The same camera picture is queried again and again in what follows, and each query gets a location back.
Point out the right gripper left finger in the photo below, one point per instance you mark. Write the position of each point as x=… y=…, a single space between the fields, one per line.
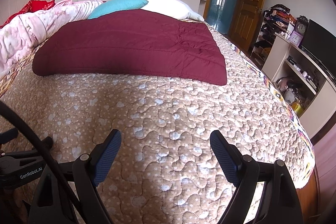
x=51 y=202

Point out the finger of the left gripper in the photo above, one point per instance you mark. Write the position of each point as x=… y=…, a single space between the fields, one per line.
x=6 y=137
x=47 y=144

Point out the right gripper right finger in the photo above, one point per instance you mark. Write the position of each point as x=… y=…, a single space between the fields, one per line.
x=279 y=200

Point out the maroon quilted puffer jacket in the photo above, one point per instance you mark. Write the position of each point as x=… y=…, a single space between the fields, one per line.
x=134 y=42

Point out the cluttered clothes shelf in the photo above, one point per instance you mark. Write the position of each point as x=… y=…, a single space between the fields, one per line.
x=274 y=21

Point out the patterned quilted bedspread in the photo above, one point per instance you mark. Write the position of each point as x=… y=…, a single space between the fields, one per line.
x=165 y=171

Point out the pink floral duvet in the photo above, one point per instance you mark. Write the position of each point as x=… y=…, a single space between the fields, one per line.
x=26 y=31

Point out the white tv cabinet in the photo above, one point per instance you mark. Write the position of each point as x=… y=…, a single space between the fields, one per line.
x=317 y=89

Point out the red cloth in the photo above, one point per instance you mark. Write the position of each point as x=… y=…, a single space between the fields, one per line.
x=31 y=6

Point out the teal pillow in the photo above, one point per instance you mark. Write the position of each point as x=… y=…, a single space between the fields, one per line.
x=115 y=6

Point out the black television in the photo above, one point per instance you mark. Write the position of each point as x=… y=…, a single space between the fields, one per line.
x=320 y=43

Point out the purple small clock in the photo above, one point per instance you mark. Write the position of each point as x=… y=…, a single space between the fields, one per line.
x=295 y=38

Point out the white pillow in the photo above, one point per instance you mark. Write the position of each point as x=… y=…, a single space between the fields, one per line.
x=172 y=8

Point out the wooden door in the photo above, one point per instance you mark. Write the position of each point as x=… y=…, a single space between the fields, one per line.
x=244 y=22

